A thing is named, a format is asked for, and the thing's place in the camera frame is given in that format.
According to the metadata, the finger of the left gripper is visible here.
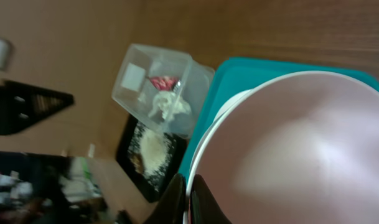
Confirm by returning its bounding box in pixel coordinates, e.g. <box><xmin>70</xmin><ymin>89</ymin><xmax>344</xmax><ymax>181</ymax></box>
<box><xmin>0</xmin><ymin>80</ymin><xmax>75</xmax><ymax>136</ymax></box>

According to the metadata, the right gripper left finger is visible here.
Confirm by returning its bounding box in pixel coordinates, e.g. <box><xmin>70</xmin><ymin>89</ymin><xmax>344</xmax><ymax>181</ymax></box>
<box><xmin>144</xmin><ymin>173</ymin><xmax>186</xmax><ymax>224</ymax></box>

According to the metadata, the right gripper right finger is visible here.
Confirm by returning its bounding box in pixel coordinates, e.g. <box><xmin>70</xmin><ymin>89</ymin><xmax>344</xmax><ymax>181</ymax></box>
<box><xmin>190</xmin><ymin>174</ymin><xmax>231</xmax><ymax>224</ymax></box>

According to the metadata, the brown food scrap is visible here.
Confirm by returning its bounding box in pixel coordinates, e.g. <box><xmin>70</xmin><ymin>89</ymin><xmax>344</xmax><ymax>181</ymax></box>
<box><xmin>130</xmin><ymin>154</ymin><xmax>144</xmax><ymax>174</ymax></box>

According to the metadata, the white rice pile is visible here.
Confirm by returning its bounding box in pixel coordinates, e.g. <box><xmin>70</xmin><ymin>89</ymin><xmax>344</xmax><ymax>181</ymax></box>
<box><xmin>128</xmin><ymin>122</ymin><xmax>175</xmax><ymax>192</ymax></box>

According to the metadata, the white napkin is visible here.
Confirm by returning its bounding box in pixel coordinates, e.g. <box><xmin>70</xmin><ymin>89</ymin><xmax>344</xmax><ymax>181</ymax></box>
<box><xmin>148</xmin><ymin>91</ymin><xmax>192</xmax><ymax>121</ymax></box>

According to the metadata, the small pink bowl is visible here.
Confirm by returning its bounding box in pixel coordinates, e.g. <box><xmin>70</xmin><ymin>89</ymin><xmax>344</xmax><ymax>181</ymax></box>
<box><xmin>187</xmin><ymin>71</ymin><xmax>379</xmax><ymax>223</ymax></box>

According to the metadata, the red foil snack wrapper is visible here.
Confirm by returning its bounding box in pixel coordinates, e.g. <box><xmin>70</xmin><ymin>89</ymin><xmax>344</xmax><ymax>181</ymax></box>
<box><xmin>148</xmin><ymin>76</ymin><xmax>180</xmax><ymax>91</ymax></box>

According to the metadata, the large pink plate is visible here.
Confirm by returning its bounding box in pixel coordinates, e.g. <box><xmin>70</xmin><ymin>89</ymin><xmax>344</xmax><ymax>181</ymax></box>
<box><xmin>213</xmin><ymin>89</ymin><xmax>253</xmax><ymax>122</ymax></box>

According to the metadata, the black plastic tray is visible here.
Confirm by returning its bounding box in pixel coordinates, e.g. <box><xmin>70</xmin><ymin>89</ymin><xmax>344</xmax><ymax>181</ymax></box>
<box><xmin>115</xmin><ymin>114</ymin><xmax>189</xmax><ymax>203</ymax></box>

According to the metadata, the clear plastic bin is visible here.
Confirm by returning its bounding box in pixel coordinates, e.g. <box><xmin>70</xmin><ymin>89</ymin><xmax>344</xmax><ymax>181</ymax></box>
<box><xmin>111</xmin><ymin>44</ymin><xmax>215</xmax><ymax>138</ymax></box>

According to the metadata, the teal serving tray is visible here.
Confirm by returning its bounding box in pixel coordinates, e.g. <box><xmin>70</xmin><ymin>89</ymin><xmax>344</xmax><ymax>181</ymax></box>
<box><xmin>179</xmin><ymin>57</ymin><xmax>379</xmax><ymax>179</ymax></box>

